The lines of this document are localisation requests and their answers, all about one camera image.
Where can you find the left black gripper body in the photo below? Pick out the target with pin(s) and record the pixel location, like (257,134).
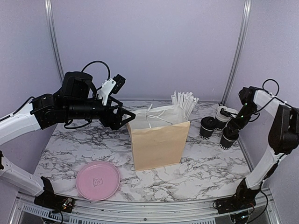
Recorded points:
(107,120)

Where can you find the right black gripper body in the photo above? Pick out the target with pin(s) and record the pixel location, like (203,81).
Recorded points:
(242,122)

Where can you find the black paper coffee cup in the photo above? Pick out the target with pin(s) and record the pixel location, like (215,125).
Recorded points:
(206,132)
(226,144)

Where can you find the black coffee cup lid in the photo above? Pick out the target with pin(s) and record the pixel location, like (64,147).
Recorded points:
(208,123)

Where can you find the brown paper bag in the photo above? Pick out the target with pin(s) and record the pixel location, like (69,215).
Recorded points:
(158,136)

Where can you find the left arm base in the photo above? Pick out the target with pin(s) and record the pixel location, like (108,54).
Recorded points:
(49,199)

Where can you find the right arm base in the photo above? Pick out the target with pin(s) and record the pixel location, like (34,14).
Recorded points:
(243,198)

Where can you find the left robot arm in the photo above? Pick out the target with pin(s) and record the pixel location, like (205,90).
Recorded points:
(77,99)

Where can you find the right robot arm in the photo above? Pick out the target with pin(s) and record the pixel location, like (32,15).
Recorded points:
(283,136)

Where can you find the stack of paper cups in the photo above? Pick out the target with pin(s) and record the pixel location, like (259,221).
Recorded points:
(221,120)

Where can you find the bundle of white straws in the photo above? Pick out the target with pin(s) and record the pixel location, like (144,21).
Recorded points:
(186,101)

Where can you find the pink plate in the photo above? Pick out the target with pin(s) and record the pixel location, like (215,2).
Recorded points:
(98,180)

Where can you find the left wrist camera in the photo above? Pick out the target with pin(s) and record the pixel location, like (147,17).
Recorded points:
(110,86)

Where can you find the right aluminium frame post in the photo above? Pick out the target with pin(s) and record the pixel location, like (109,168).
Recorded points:
(238,50)

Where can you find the aluminium frame post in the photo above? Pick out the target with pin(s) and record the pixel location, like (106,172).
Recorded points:
(238,50)
(53,38)

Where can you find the left aluminium frame post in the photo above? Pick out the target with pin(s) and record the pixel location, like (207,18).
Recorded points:
(53,38)

